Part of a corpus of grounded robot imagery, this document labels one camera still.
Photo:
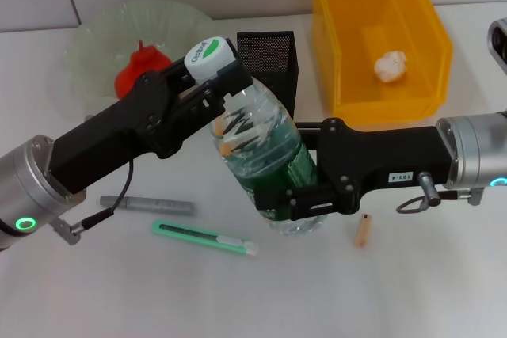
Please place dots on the yellow plastic bin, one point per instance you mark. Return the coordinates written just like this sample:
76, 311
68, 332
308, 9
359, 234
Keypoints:
416, 17

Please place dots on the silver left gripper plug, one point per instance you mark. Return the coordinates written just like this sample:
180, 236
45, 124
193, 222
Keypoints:
88, 118

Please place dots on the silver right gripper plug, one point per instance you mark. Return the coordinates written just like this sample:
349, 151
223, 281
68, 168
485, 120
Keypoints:
429, 189

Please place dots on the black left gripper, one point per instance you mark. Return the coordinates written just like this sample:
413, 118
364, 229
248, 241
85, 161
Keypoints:
119, 136

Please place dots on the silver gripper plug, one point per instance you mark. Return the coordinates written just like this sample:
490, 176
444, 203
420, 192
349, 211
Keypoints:
429, 189
88, 118

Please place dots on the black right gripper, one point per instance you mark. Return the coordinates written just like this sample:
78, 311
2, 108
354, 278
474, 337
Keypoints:
380, 160

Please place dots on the grey marker pen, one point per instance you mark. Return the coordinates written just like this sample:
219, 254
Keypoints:
158, 205

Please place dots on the green utility knife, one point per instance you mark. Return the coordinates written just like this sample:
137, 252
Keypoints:
198, 235

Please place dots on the clear bottle with green label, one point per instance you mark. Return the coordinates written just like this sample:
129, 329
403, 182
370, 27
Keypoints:
261, 148

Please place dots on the white paper ball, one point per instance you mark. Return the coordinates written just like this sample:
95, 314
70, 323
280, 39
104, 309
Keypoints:
390, 67

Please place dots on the black mesh pen holder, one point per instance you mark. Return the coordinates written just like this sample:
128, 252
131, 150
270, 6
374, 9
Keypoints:
269, 53

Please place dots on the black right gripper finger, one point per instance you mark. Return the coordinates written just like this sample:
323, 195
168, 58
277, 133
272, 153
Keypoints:
237, 78

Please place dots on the small beige wooden peg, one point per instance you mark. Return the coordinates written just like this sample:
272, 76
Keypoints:
362, 231

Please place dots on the pale green glass fruit plate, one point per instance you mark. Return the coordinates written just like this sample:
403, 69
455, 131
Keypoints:
99, 37

